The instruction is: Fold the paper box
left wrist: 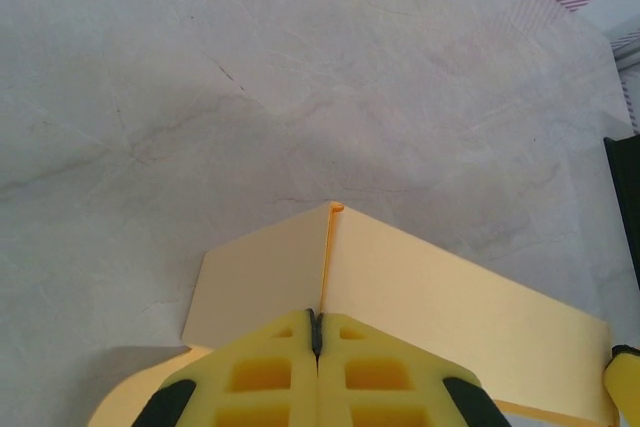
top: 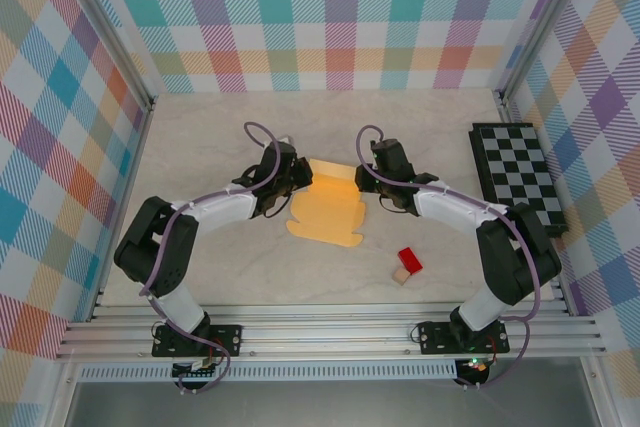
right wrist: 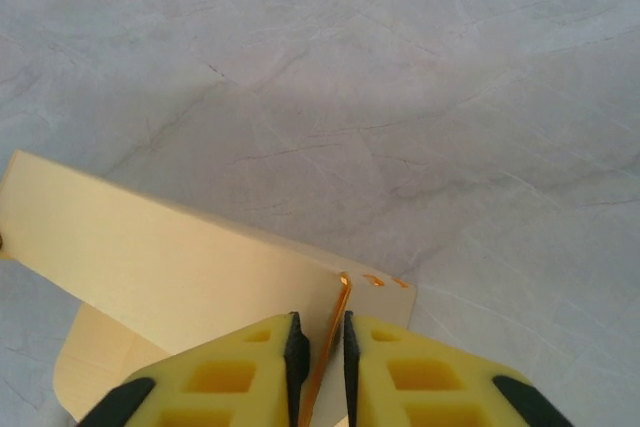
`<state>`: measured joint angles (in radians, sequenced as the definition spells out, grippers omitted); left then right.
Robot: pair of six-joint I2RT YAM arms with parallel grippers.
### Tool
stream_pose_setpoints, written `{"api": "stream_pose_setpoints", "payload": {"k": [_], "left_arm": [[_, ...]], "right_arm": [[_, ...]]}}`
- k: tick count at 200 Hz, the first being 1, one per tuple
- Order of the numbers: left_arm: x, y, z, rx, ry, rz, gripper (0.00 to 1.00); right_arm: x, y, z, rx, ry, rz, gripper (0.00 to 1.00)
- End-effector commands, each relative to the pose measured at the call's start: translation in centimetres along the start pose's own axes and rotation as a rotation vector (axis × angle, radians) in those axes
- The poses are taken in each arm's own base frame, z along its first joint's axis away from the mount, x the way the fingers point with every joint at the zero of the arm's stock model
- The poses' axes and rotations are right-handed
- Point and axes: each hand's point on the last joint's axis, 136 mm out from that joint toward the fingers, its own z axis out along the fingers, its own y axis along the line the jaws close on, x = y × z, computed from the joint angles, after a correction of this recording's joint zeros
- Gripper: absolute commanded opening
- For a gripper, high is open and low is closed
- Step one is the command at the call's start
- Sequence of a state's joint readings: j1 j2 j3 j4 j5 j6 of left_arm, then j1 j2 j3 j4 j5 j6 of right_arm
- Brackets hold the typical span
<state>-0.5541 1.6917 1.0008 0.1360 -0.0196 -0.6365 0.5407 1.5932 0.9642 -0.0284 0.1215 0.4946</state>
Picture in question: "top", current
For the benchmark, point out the aluminium corner post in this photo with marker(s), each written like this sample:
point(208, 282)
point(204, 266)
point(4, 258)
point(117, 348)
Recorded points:
point(104, 22)
point(544, 22)

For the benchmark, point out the circuit board with lit LEDs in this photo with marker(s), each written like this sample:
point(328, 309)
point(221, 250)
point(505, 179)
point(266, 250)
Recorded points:
point(477, 366)

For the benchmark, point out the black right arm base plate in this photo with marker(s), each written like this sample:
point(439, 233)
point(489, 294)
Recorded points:
point(432, 337)

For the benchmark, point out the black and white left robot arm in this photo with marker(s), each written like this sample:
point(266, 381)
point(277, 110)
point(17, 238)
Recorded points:
point(150, 247)

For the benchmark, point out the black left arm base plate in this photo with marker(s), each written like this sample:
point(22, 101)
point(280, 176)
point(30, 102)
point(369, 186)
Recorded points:
point(230, 334)

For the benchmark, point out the beige wooden cube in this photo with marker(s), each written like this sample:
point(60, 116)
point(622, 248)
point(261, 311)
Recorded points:
point(400, 276)

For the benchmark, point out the circuit board with black connector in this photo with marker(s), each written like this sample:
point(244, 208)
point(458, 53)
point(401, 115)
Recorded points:
point(197, 369)

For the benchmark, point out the orange paper box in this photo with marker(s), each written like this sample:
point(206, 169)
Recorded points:
point(325, 217)

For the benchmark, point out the black and grey checkerboard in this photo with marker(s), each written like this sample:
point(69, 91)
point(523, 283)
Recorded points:
point(520, 172)

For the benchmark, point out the aluminium rail frame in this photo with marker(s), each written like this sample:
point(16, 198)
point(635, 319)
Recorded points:
point(325, 332)

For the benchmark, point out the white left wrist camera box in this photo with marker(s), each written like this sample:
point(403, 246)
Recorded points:
point(287, 140)

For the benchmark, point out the grey metal panel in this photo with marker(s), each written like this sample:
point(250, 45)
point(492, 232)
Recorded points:
point(325, 404)

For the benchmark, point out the red wooden block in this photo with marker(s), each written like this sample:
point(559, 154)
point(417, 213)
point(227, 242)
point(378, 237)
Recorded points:
point(410, 261)

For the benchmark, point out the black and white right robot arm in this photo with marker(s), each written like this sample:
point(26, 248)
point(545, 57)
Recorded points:
point(515, 257)

